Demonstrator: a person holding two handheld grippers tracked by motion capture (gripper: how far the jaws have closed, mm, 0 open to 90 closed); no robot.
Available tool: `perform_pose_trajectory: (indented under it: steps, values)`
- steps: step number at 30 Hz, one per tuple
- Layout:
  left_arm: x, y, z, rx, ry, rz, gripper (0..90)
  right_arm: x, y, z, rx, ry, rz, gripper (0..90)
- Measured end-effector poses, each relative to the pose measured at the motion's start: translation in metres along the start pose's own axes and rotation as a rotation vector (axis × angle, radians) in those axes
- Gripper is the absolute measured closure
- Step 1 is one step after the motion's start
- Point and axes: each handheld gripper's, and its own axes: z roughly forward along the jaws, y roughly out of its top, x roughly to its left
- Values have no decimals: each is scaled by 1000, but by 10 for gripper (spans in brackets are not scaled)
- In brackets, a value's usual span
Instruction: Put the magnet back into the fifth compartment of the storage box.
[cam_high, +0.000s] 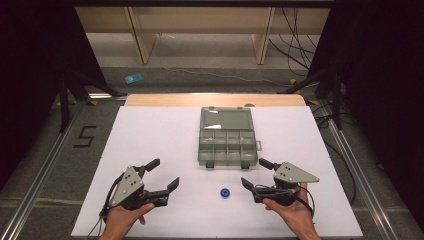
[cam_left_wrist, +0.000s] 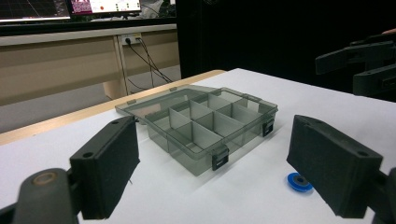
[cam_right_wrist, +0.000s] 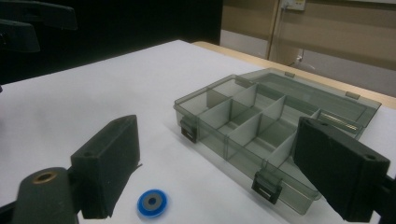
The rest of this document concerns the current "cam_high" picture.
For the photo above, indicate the yellow tape piece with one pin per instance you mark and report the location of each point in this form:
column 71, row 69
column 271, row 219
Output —
column 293, row 81
column 313, row 102
column 93, row 103

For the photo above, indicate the light wooden bench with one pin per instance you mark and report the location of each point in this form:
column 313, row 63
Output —
column 206, row 20

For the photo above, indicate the small blue round roll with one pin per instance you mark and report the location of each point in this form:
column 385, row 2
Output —
column 223, row 193

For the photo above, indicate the white table cover sheet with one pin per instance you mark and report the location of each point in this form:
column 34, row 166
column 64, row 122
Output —
column 156, row 140

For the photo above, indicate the black tripod stand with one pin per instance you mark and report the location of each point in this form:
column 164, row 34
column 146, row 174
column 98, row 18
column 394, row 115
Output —
column 336, row 100
column 64, row 100

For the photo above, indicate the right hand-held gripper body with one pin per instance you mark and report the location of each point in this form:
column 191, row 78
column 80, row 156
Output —
column 290, row 175

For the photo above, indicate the person's left hand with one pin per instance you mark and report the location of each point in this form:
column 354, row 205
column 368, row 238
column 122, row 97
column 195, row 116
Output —
column 123, row 220

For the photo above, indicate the person's right hand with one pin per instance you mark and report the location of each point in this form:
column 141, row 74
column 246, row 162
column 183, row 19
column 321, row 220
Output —
column 298, row 216

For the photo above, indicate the black curtain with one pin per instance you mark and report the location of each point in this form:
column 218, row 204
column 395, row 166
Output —
column 383, row 83
column 33, row 66

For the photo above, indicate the clear grey plastic organizer box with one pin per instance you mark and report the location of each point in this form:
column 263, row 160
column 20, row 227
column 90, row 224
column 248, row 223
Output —
column 227, row 140

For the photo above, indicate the aluminium floor rail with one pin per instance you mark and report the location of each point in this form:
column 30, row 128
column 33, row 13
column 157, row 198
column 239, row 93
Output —
column 360, row 180
column 40, row 173

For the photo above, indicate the blue card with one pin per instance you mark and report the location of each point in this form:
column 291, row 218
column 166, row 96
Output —
column 134, row 78

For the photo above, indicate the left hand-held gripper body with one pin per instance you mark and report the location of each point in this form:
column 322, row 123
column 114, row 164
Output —
column 128, row 186

